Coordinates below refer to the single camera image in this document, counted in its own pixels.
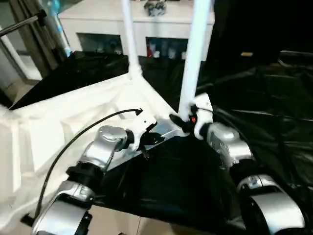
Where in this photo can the white plastic table leg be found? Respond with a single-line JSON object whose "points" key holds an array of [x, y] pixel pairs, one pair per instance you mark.
{"points": [[130, 36], [193, 61]]}

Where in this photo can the white plastic table top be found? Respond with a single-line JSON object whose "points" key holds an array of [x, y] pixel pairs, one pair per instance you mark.
{"points": [[49, 127]]}

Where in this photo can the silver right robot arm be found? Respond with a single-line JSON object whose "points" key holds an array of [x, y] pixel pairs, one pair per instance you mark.
{"points": [[227, 142]]}

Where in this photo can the black plastic mat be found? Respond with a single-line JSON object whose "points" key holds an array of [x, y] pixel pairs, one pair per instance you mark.
{"points": [[176, 176]]}

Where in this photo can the red and white bottle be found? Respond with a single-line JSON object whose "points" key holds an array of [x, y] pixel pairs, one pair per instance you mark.
{"points": [[150, 52]]}

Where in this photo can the small yellow label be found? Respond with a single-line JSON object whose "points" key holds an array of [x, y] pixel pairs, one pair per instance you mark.
{"points": [[247, 54]]}

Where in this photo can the clear bag of dark items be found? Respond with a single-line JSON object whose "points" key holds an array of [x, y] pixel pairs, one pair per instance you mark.
{"points": [[155, 8]]}

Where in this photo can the grey flat bar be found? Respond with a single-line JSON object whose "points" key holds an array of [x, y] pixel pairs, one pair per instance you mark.
{"points": [[296, 52]]}

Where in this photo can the white sideboard cabinet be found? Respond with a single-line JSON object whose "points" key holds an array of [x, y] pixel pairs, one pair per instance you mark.
{"points": [[97, 24]]}

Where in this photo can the grey brown curtain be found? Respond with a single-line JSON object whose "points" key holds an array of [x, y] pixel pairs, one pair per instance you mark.
{"points": [[36, 41]]}

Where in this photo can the white round pipe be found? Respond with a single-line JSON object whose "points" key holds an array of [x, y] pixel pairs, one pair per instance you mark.
{"points": [[14, 58]]}

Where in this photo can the grey metal pole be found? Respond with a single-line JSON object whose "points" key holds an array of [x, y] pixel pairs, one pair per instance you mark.
{"points": [[22, 23]]}

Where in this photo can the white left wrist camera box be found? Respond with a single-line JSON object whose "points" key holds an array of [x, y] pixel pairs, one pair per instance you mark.
{"points": [[141, 124]]}

